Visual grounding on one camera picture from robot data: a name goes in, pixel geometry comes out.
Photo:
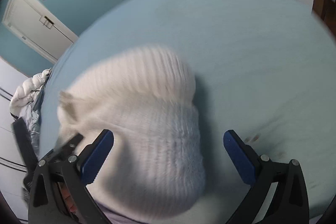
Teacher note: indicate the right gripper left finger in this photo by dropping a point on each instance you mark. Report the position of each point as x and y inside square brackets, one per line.
[89, 163]

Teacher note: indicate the blue and cream knit sweater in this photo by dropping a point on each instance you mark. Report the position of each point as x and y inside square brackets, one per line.
[145, 97]

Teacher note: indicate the white puffer jacket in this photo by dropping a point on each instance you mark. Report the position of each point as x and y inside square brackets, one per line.
[27, 92]

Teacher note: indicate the white wardrobe with black handles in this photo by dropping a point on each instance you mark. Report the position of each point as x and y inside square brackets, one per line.
[13, 168]

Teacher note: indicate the teal bed sheet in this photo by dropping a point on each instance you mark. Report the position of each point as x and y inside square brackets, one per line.
[264, 68]

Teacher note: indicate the light blue crumpled garment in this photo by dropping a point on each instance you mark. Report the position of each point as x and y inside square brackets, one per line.
[31, 114]

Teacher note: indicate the brown wooden chair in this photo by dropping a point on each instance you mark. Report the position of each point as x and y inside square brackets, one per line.
[325, 10]

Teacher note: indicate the white room door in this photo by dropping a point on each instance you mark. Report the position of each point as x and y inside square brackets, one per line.
[38, 28]

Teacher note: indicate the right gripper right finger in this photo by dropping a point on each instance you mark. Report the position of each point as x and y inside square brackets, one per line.
[290, 202]

